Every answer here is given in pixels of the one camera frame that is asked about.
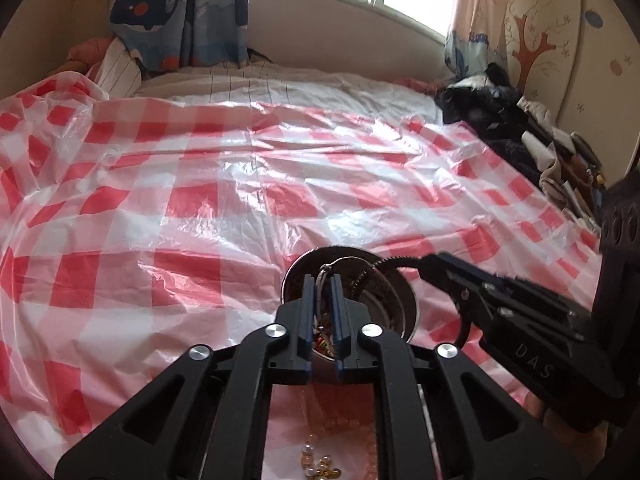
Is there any tree wall sticker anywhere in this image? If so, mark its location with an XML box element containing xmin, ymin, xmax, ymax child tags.
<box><xmin>510</xmin><ymin>2</ymin><xmax>558</xmax><ymax>93</ymax></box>

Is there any small brown bead bracelet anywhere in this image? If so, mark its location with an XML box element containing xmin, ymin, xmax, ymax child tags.
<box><xmin>299</xmin><ymin>442</ymin><xmax>343</xmax><ymax>480</ymax></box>

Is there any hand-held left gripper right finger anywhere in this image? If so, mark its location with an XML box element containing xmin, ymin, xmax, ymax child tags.
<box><xmin>330</xmin><ymin>274</ymin><xmax>583</xmax><ymax>480</ymax></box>

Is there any pile of dark clothes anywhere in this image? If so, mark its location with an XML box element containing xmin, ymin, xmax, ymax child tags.
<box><xmin>434</xmin><ymin>62</ymin><xmax>608</xmax><ymax>233</ymax></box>

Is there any black bead necklace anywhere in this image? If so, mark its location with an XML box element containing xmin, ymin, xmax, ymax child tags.
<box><xmin>347</xmin><ymin>255</ymin><xmax>426</xmax><ymax>301</ymax></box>

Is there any pink curtain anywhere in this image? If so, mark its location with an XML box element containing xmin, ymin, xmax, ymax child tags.
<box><xmin>444</xmin><ymin>0</ymin><xmax>516</xmax><ymax>78</ymax></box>

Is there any whale print curtain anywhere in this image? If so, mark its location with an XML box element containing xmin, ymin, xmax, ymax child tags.
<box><xmin>107</xmin><ymin>0</ymin><xmax>251</xmax><ymax>72</ymax></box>

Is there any silver bangle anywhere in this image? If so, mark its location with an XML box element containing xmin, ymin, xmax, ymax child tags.
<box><xmin>314</xmin><ymin>257</ymin><xmax>373</xmax><ymax>311</ymax></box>

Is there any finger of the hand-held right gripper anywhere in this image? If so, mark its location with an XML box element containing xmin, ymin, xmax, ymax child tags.
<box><xmin>419</xmin><ymin>253</ymin><xmax>501</xmax><ymax>321</ymax></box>

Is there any red checked plastic sheet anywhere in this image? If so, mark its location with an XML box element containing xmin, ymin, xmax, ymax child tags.
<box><xmin>0</xmin><ymin>72</ymin><xmax>606</xmax><ymax>480</ymax></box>

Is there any person's right hand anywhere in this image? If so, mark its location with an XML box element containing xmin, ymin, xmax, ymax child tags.
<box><xmin>522</xmin><ymin>392</ymin><xmax>613</xmax><ymax>480</ymax></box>

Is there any striped white bedsheet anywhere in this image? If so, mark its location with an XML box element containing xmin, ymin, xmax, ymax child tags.
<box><xmin>92</xmin><ymin>37</ymin><xmax>446</xmax><ymax>126</ymax></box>

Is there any orange cloth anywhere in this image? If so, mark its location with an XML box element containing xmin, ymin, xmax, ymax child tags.
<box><xmin>65</xmin><ymin>36</ymin><xmax>118</xmax><ymax>73</ymax></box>

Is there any pale pink bead bracelet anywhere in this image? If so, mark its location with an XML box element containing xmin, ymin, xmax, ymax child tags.
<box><xmin>320</xmin><ymin>415</ymin><xmax>383</xmax><ymax>471</ymax></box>

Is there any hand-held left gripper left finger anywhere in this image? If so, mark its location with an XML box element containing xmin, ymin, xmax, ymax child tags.
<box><xmin>54</xmin><ymin>274</ymin><xmax>317</xmax><ymax>480</ymax></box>

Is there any round metal tin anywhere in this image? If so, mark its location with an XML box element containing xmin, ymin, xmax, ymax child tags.
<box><xmin>282</xmin><ymin>246</ymin><xmax>421</xmax><ymax>386</ymax></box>

